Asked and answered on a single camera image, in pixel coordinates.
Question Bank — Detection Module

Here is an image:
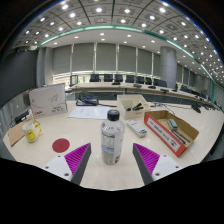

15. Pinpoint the grey board eraser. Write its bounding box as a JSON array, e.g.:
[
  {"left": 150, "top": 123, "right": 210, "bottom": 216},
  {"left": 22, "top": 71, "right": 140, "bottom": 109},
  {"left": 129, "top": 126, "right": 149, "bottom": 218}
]
[{"left": 167, "top": 118, "right": 179, "bottom": 131}]

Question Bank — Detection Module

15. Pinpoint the black item in beige box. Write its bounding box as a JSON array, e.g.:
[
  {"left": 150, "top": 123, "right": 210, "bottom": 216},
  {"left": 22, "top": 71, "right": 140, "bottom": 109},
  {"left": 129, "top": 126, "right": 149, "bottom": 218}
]
[{"left": 126, "top": 102, "right": 145, "bottom": 112}]

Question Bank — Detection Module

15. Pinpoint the small beige open box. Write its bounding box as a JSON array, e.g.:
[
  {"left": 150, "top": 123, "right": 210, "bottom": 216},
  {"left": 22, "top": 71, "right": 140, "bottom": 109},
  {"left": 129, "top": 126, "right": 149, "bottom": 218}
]
[{"left": 116, "top": 94, "right": 152, "bottom": 120}]

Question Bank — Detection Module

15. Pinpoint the black desk phone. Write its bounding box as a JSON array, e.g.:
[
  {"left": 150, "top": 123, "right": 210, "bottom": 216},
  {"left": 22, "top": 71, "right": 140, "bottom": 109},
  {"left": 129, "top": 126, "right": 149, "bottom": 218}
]
[{"left": 75, "top": 94, "right": 100, "bottom": 107}]

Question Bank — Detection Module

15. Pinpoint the white paper sheet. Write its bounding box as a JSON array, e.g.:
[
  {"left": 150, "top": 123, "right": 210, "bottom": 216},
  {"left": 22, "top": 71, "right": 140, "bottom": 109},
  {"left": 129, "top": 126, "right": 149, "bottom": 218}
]
[{"left": 67, "top": 105, "right": 113, "bottom": 120}]

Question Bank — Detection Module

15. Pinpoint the brown paper envelope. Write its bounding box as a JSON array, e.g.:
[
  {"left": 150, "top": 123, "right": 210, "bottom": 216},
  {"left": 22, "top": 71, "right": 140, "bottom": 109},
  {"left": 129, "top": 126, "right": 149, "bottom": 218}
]
[{"left": 7, "top": 118, "right": 36, "bottom": 148}]

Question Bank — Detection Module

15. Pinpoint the white cardboard paper box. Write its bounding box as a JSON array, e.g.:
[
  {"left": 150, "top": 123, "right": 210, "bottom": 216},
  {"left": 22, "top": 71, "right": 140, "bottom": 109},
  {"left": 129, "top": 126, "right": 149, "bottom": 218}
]
[{"left": 28, "top": 83, "right": 69, "bottom": 119}]

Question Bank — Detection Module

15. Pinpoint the white and yellow mug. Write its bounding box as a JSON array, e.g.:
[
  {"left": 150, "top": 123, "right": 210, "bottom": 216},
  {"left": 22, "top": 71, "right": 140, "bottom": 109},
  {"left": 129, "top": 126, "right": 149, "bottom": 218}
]
[{"left": 22, "top": 120, "right": 43, "bottom": 144}]

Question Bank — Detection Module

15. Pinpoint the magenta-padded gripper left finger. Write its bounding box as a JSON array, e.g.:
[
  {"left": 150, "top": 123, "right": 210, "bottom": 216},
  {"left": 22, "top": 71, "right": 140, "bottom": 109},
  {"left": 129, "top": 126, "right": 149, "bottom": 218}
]
[{"left": 42, "top": 142, "right": 92, "bottom": 186}]

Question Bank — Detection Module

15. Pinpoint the group of ceiling lights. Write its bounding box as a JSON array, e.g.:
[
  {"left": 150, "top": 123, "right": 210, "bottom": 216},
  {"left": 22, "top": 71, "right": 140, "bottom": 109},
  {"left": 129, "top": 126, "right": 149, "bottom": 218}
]
[{"left": 13, "top": 0, "right": 224, "bottom": 84}]

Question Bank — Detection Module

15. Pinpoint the long curved conference desk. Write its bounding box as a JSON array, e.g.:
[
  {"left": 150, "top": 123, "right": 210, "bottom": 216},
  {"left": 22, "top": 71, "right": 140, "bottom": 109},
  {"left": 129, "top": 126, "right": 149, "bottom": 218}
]
[{"left": 68, "top": 82, "right": 221, "bottom": 111}]

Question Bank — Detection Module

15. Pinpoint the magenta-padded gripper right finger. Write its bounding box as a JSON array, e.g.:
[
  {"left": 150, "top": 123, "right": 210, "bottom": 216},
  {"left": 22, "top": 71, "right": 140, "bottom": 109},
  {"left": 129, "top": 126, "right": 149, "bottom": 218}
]
[{"left": 132, "top": 142, "right": 183, "bottom": 186}]

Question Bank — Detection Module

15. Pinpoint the black power adapter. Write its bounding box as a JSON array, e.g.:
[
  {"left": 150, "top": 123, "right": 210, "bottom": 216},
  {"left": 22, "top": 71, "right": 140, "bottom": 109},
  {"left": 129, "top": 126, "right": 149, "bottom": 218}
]
[{"left": 13, "top": 109, "right": 31, "bottom": 125}]

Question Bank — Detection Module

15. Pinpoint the red-edged open cardboard box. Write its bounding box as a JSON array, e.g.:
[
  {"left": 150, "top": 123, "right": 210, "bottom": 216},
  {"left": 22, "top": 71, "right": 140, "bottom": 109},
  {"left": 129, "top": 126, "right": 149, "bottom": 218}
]
[{"left": 143, "top": 110, "right": 200, "bottom": 158}]

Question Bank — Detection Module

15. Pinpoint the white remote control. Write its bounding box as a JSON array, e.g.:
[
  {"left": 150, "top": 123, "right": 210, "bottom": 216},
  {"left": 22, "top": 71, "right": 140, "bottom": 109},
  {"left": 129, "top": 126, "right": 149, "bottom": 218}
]
[{"left": 125, "top": 119, "right": 148, "bottom": 138}]

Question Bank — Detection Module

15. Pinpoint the clear plastic water bottle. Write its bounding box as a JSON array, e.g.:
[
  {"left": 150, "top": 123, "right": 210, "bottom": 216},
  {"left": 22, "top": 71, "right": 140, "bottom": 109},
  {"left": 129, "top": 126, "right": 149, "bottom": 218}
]
[{"left": 100, "top": 109, "right": 126, "bottom": 165}]

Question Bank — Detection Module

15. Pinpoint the row of black office chairs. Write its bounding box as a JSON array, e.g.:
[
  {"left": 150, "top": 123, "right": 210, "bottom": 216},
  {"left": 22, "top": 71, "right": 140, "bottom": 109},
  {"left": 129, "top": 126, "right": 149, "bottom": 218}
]
[{"left": 89, "top": 73, "right": 193, "bottom": 94}]

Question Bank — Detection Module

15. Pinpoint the flat round red coaster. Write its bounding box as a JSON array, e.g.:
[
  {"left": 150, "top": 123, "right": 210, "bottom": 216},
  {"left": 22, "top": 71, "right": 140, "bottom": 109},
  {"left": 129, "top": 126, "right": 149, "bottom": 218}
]
[{"left": 51, "top": 137, "right": 71, "bottom": 154}]

